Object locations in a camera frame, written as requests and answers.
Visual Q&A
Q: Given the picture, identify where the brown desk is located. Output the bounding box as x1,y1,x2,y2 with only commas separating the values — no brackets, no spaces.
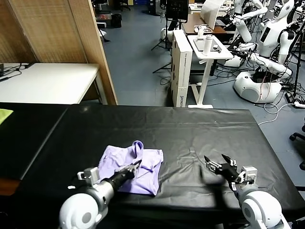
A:
182,13,236,36

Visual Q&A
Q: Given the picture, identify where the black desk cable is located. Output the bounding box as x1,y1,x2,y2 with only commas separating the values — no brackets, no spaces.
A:
0,62,36,83

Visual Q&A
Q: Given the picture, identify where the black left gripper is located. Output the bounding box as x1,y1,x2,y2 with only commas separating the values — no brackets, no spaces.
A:
111,160,143,189

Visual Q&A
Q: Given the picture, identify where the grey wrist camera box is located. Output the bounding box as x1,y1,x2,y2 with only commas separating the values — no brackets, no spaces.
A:
239,166,258,186
77,167,101,186

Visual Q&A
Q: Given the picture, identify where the black trash bin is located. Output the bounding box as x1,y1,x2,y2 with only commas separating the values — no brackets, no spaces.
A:
111,13,123,29

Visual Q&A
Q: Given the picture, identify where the yellow-green cloth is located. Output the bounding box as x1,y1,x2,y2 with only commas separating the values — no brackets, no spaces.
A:
0,108,14,125

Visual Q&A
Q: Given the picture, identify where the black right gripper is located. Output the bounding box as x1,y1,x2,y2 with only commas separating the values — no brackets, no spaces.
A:
204,154,242,189

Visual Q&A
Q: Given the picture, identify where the white bottle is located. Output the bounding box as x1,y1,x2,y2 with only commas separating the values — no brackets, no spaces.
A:
203,34,214,56

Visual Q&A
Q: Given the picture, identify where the white desk table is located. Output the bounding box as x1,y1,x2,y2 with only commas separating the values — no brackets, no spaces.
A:
0,62,101,105

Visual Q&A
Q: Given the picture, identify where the grey tablet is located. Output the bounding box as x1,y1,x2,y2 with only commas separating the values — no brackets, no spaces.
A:
193,38,224,52

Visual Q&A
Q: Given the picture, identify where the white humanoid robot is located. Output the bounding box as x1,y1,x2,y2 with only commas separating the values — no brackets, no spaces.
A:
233,0,298,104
224,0,269,67

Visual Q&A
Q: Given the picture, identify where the white desk gadget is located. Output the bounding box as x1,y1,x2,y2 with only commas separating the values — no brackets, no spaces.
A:
194,24,213,40

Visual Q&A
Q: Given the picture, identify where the black monitor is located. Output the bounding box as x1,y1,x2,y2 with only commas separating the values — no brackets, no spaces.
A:
165,0,191,24

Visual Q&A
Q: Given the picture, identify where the tall white cardboard box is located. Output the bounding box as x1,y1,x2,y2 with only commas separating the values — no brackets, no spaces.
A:
170,30,193,108

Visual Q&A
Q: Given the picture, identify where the white floor cable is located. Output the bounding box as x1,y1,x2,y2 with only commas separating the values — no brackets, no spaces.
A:
258,101,298,126

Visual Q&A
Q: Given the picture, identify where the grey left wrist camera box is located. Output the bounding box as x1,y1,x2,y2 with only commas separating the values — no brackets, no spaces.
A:
77,167,101,186

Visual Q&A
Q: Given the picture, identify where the white side table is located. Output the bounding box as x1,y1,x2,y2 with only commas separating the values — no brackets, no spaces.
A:
187,34,234,109

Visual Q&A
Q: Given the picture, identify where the white round base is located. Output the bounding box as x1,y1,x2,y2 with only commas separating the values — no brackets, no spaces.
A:
160,27,174,41

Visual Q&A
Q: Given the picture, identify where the black table cover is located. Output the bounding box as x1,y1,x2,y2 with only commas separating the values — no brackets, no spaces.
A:
0,102,70,182
20,104,300,229

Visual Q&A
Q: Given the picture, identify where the black monitor tripod stand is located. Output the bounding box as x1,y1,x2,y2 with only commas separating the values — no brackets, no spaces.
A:
151,18,183,74

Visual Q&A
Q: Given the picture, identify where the purple printed t-shirt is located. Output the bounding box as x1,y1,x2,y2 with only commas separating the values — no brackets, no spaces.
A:
97,140,164,197

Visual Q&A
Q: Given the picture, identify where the white curved panel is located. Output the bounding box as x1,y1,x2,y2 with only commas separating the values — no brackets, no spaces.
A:
200,0,225,31

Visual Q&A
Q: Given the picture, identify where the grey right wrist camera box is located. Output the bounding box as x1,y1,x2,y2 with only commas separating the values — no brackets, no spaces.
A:
239,166,258,186

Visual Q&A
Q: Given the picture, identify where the wooden desk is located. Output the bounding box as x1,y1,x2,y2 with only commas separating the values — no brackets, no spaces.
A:
0,0,118,105

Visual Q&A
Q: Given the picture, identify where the black office chair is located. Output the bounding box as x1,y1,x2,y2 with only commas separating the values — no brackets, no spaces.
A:
289,132,305,171

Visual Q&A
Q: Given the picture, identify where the tall black tripod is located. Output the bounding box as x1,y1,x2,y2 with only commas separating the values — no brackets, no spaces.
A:
285,22,305,97

